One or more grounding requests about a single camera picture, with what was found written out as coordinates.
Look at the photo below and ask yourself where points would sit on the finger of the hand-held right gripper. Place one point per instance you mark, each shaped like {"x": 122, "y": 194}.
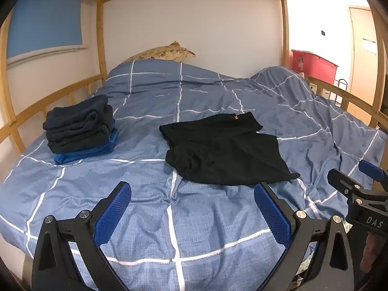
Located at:
{"x": 344, "y": 183}
{"x": 372, "y": 169}

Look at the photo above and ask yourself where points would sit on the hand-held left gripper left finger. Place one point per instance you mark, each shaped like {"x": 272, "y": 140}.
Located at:
{"x": 111, "y": 215}

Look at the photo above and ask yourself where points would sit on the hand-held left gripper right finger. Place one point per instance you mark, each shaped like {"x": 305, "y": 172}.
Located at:
{"x": 272, "y": 215}

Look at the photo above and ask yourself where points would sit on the black pants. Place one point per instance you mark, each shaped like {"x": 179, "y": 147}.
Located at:
{"x": 224, "y": 148}

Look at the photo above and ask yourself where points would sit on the person's right hand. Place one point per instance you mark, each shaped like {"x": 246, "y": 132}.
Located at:
{"x": 371, "y": 248}

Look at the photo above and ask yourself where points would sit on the blue folded garment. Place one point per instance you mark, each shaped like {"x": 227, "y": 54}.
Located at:
{"x": 88, "y": 153}

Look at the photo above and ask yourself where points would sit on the beige door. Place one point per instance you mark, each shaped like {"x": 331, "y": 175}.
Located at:
{"x": 360, "y": 75}

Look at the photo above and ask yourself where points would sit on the stack of folded dark clothes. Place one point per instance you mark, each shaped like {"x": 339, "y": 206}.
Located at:
{"x": 78, "y": 124}

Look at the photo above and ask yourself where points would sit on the red storage box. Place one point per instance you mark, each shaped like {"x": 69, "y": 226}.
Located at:
{"x": 318, "y": 66}

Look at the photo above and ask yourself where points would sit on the paper notice on door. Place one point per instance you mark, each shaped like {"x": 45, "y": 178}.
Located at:
{"x": 369, "y": 45}

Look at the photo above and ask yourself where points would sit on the blue checked duvet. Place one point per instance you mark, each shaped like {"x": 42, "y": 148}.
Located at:
{"x": 212, "y": 97}

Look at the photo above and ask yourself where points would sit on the beige patterned pillow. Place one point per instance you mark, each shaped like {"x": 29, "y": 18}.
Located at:
{"x": 163, "y": 53}

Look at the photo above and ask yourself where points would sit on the blue window blind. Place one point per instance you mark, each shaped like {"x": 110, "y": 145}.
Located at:
{"x": 45, "y": 21}

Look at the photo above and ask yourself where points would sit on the wooden bunk bed frame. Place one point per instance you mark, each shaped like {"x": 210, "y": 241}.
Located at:
{"x": 284, "y": 30}

